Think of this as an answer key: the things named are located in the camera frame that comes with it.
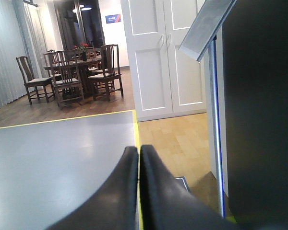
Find silver stanchion post stand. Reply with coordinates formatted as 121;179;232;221
179;0;236;218

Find red flowers in vase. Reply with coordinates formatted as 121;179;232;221
73;42;89;61

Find dark wooden dining table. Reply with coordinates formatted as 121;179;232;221
44;60;101;94

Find wooden chair behind table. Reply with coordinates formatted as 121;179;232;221
85;47;102;64

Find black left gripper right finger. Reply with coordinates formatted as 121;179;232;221
140;145;233;230

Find wooden chair front centre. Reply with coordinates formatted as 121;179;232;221
48;50;84;109

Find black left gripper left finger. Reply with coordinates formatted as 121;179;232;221
47;146;138;230

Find blue wall sign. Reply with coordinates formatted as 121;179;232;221
105;14;121;24

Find wooden chair right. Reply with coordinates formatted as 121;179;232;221
88;44;124;101

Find wooden chair far left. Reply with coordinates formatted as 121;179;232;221
16;56;55;104

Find grey vertical blinds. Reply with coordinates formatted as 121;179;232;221
0;0;47;108

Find dark floor sign chinese text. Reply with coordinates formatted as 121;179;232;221
175;176;191;192

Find white panelled double door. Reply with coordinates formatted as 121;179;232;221
121;0;206;121

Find grey fridge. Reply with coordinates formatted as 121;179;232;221
223;0;288;230

